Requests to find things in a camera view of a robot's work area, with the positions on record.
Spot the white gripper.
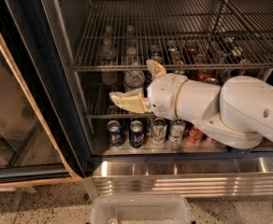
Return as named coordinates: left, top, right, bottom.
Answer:
left=109, top=60, right=188, bottom=120

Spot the clear water bottle column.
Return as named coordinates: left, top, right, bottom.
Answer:
left=99, top=26, right=118, bottom=86

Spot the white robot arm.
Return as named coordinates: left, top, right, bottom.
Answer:
left=109, top=60, right=273, bottom=149

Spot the clear water bottle front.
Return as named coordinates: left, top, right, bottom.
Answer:
left=123, top=47, right=145, bottom=91

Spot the stainless fridge base grille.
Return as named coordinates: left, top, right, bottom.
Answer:
left=93, top=157, right=273, bottom=198

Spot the glass sliding fridge door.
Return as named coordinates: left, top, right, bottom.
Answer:
left=0, top=7, right=83, bottom=192

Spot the blue pepsi can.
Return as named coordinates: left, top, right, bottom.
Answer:
left=107, top=120, right=122, bottom=147
left=129, top=120, right=145, bottom=148

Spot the blue Pepsi can bottom left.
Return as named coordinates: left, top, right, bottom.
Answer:
left=107, top=120, right=122, bottom=147

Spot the red Coca-Cola can behind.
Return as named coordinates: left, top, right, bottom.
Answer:
left=192, top=54, right=215, bottom=81

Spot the red coca-cola can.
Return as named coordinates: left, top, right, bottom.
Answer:
left=187, top=125, right=204, bottom=145
left=192, top=54, right=215, bottom=81

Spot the red Coca-Cola can bottom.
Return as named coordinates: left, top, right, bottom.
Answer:
left=187, top=125, right=204, bottom=145

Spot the clear plastic bin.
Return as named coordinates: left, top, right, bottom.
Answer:
left=90, top=195, right=192, bottom=224

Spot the middle wire fridge shelf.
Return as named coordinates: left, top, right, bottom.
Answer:
left=85, top=84, right=154, bottom=119

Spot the wire fridge shelf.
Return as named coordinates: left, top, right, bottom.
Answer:
left=73, top=0, right=273, bottom=72
left=85, top=84, right=154, bottom=119

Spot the upper wire fridge shelf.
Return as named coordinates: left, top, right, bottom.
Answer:
left=73, top=0, right=273, bottom=72

